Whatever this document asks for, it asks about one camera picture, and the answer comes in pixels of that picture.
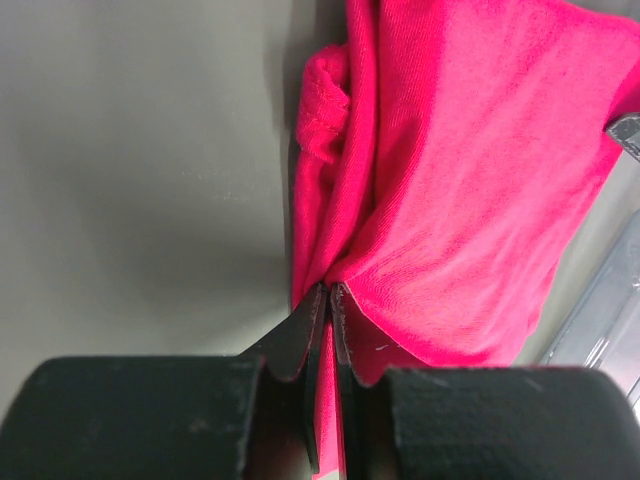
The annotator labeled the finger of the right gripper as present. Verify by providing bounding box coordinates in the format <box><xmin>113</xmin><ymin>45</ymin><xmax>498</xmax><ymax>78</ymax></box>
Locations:
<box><xmin>605</xmin><ymin>113</ymin><xmax>640</xmax><ymax>161</ymax></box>

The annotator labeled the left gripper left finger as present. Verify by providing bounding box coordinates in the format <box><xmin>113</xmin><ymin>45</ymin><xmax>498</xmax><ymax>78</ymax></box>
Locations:
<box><xmin>1</xmin><ymin>284</ymin><xmax>327</xmax><ymax>479</ymax></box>

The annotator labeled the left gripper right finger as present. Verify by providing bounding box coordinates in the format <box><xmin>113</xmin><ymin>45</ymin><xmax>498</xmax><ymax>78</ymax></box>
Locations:
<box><xmin>330</xmin><ymin>286</ymin><xmax>639</xmax><ymax>479</ymax></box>

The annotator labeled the red t shirt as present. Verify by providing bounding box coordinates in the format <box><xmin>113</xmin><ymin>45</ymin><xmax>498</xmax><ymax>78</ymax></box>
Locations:
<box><xmin>289</xmin><ymin>0</ymin><xmax>640</xmax><ymax>476</ymax></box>

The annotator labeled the clear plastic bin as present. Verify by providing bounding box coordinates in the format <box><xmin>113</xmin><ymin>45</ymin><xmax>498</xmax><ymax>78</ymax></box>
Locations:
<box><xmin>539</xmin><ymin>212</ymin><xmax>639</xmax><ymax>413</ymax></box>

